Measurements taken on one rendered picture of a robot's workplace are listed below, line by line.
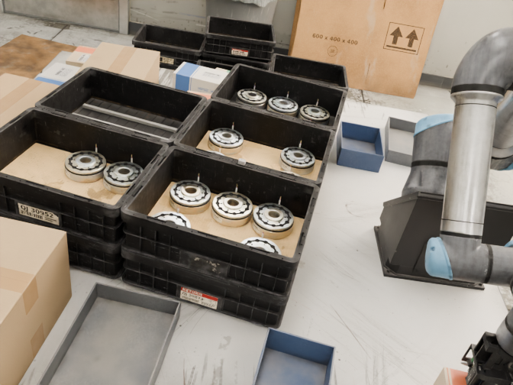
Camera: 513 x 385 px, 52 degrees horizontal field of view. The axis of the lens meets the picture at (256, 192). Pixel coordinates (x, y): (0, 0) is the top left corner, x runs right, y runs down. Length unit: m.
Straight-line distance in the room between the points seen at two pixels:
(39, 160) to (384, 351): 0.99
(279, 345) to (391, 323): 0.31
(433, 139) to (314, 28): 2.79
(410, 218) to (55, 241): 0.82
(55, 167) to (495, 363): 1.11
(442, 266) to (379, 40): 3.29
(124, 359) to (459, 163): 0.78
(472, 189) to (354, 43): 3.21
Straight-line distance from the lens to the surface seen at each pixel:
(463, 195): 1.04
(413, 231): 1.38
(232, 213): 1.28
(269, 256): 1.09
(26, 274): 1.08
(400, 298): 1.44
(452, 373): 1.24
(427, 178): 1.41
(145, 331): 1.22
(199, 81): 2.06
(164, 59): 3.16
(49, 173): 1.44
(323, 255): 1.47
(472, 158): 1.05
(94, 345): 1.20
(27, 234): 1.16
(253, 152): 1.57
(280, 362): 1.20
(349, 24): 4.16
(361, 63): 4.21
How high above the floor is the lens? 1.67
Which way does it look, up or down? 36 degrees down
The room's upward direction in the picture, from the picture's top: 11 degrees clockwise
